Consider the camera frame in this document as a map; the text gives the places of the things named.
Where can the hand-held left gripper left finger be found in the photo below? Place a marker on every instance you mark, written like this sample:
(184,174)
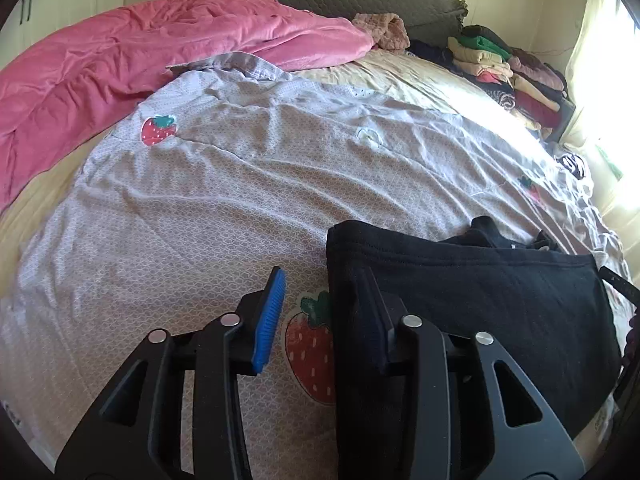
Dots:
(267,320)

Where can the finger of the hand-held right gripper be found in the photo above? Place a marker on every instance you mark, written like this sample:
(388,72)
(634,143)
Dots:
(622,286)

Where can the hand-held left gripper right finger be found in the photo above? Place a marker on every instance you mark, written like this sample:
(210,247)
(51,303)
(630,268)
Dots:
(375,325)

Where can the black shirt with orange cuffs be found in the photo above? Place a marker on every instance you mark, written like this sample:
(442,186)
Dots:
(500,300)

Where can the pile of folded clothes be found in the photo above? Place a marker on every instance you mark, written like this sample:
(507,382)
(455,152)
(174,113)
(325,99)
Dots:
(500,75)

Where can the dark navy clothes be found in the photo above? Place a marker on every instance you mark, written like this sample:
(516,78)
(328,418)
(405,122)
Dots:
(432,52)

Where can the black white patterned cloth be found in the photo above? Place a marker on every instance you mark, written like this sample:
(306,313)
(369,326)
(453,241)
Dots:
(574,165)

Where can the grey strawberry print blanket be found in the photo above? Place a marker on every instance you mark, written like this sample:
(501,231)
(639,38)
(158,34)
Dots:
(200,185)

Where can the dark box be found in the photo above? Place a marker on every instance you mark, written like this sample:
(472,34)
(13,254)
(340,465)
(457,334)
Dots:
(565,117)

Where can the cream curtain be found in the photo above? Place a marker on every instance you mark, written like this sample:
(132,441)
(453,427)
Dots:
(610,85)

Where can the cream bed sheet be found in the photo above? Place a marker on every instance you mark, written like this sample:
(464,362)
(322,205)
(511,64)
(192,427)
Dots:
(425,80)

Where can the pink fluffy garment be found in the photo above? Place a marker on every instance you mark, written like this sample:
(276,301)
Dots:
(380,30)

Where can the pink blanket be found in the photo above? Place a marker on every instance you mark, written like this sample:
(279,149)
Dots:
(125,60)

